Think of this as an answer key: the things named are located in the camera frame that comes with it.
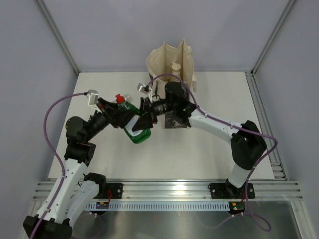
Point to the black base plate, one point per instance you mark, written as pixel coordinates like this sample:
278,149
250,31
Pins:
114,190
228,191

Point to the aluminium mounting rail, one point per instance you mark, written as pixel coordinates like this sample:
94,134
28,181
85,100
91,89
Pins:
196,190

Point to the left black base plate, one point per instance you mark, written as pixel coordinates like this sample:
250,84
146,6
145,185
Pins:
114,190

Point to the cream canvas tote bag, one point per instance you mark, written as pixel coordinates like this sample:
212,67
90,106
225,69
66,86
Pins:
171,60

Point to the aluminium frame post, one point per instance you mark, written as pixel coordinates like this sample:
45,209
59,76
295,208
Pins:
274,34
55,31

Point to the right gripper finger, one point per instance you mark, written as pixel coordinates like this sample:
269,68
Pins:
143,122
144,105

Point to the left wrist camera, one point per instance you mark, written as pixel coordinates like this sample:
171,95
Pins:
92,96

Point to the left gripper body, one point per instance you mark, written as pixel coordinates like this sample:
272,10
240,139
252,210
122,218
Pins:
103,119

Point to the aluminium frame post left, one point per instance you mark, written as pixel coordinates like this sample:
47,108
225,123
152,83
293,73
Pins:
55,31

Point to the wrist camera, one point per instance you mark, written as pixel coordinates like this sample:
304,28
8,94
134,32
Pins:
145,89
92,96

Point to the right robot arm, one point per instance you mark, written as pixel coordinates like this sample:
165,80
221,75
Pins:
247,144

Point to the beige pump bottle in bag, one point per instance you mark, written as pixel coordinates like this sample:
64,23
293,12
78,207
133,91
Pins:
176,69

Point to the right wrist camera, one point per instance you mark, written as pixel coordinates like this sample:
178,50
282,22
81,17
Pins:
145,89

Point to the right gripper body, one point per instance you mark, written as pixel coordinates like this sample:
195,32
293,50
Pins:
157,108

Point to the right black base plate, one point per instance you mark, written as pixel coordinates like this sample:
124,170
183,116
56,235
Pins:
228,191

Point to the white slotted cable duct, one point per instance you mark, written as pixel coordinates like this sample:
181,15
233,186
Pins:
160,206

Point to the aluminium frame post right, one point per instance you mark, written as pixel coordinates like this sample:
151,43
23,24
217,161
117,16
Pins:
274,34

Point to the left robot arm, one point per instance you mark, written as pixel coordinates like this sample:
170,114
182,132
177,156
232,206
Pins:
74,189

